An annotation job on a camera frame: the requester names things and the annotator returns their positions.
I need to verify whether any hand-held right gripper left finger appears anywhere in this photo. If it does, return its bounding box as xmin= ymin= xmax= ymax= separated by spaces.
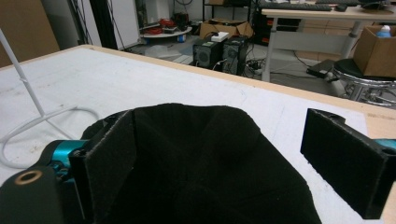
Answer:
xmin=68 ymin=110 xmax=138 ymax=224

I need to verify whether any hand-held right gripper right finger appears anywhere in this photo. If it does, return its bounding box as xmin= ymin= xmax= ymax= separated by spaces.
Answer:
xmin=300 ymin=107 xmax=396 ymax=220

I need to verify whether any black cloth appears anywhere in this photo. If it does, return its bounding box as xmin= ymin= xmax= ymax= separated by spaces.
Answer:
xmin=81 ymin=103 xmax=323 ymax=224

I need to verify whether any chrome stool with black seat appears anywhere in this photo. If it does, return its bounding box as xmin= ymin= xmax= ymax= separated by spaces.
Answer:
xmin=332 ymin=58 xmax=396 ymax=108

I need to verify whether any white table cover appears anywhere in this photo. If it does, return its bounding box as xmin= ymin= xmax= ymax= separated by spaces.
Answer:
xmin=0 ymin=46 xmax=387 ymax=224

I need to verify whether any flat black device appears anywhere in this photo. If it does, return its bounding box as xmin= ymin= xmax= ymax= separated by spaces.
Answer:
xmin=306 ymin=59 xmax=337 ymax=78

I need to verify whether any large cardboard box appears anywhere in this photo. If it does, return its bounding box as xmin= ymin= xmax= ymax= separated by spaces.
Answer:
xmin=353 ymin=25 xmax=396 ymax=78

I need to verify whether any white desk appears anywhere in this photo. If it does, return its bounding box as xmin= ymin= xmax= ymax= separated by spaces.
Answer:
xmin=261 ymin=4 xmax=396 ymax=82

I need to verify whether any black pillar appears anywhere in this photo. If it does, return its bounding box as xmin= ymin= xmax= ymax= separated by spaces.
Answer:
xmin=89 ymin=0 xmax=119 ymax=50

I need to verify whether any white panel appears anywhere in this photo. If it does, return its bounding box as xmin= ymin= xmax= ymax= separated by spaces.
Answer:
xmin=106 ymin=0 xmax=141 ymax=50

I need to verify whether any round white platform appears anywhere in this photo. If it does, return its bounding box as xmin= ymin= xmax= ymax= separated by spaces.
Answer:
xmin=139 ymin=26 xmax=193 ymax=43

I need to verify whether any black computer tower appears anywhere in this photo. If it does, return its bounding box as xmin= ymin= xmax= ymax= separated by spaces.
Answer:
xmin=221 ymin=35 xmax=250 ymax=77
xmin=192 ymin=40 xmax=224 ymax=70

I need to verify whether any brown board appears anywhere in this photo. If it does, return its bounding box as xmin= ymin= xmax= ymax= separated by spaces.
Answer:
xmin=0 ymin=0 xmax=61 ymax=69

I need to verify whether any black keyboard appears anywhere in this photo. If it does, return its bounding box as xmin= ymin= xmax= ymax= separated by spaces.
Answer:
xmin=260 ymin=1 xmax=332 ymax=12

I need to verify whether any small white box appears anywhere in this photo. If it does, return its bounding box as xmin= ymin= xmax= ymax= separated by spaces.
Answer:
xmin=210 ymin=31 xmax=230 ymax=43

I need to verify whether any open cardboard box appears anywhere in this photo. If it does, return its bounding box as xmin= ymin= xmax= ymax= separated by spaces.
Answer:
xmin=199 ymin=19 xmax=254 ymax=40

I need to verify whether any white wire stand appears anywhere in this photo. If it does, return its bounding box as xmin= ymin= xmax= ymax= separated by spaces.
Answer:
xmin=0 ymin=29 xmax=101 ymax=171

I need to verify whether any red cable bundle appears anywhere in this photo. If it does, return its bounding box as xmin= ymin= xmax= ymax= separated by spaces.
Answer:
xmin=144 ymin=18 xmax=176 ymax=35

